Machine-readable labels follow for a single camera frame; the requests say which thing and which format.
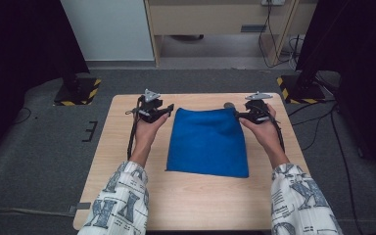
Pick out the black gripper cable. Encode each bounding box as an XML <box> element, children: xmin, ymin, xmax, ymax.
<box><xmin>126</xmin><ymin>95</ymin><xmax>146</xmax><ymax>162</ymax></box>
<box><xmin>260</xmin><ymin>105</ymin><xmax>286</xmax><ymax>154</ymax></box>

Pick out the grey floor cable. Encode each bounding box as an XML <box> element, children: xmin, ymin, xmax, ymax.
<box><xmin>0</xmin><ymin>207</ymin><xmax>76</xmax><ymax>219</ymax></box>

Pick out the white panel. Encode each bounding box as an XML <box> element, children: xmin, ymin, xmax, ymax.
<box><xmin>60</xmin><ymin>0</ymin><xmax>156</xmax><ymax>63</ymax></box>

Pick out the looped black floor cable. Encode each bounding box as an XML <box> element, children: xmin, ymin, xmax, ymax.
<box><xmin>291</xmin><ymin>109</ymin><xmax>337</xmax><ymax>152</ymax></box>

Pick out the person's left hand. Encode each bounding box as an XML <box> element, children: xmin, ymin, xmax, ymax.
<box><xmin>132</xmin><ymin>112</ymin><xmax>170</xmax><ymax>165</ymax></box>

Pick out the black curtain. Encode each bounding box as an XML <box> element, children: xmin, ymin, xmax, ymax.
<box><xmin>295</xmin><ymin>0</ymin><xmax>376</xmax><ymax>179</ymax></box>
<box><xmin>0</xmin><ymin>0</ymin><xmax>91</xmax><ymax>167</ymax></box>

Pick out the blue cloth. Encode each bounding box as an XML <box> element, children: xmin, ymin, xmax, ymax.
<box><xmin>164</xmin><ymin>107</ymin><xmax>251</xmax><ymax>179</ymax></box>

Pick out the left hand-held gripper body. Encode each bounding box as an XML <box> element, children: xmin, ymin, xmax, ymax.
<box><xmin>125</xmin><ymin>88</ymin><xmax>165</xmax><ymax>124</ymax></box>

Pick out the white power strip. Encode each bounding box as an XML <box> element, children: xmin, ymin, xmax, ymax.
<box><xmin>260</xmin><ymin>0</ymin><xmax>286</xmax><ymax>7</ymax></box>

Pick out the black striped stand base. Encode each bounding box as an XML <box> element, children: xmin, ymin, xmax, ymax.
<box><xmin>276</xmin><ymin>67</ymin><xmax>327</xmax><ymax>105</ymax></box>
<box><xmin>53</xmin><ymin>63</ymin><xmax>103</xmax><ymax>107</ymax></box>

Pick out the black hanging cable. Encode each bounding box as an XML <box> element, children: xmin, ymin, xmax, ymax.
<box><xmin>258</xmin><ymin>0</ymin><xmax>303</xmax><ymax>70</ymax></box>

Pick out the long black floor cable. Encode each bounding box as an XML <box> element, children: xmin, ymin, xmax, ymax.
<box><xmin>330</xmin><ymin>104</ymin><xmax>360</xmax><ymax>235</ymax></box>

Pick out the beige wooden desk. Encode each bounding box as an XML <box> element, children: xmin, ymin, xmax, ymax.
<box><xmin>143</xmin><ymin>0</ymin><xmax>319</xmax><ymax>69</ymax></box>

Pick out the person's right hand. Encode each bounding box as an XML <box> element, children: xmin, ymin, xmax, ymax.
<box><xmin>238</xmin><ymin>103</ymin><xmax>291</xmax><ymax>168</ymax></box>

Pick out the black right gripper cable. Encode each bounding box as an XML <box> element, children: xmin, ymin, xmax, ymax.
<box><xmin>260</xmin><ymin>105</ymin><xmax>286</xmax><ymax>154</ymax></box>

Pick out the grey tape strip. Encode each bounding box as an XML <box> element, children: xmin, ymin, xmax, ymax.
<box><xmin>67</xmin><ymin>202</ymin><xmax>92</xmax><ymax>215</ymax></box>

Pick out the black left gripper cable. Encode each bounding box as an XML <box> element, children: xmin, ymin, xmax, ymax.
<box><xmin>126</xmin><ymin>95</ymin><xmax>146</xmax><ymax>162</ymax></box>

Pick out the thin black floor cable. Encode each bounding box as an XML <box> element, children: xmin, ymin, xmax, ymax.
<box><xmin>12</xmin><ymin>107</ymin><xmax>32</xmax><ymax>125</ymax></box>

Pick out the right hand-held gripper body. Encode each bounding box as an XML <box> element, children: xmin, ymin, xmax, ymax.
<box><xmin>243</xmin><ymin>91</ymin><xmax>274</xmax><ymax>125</ymax></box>

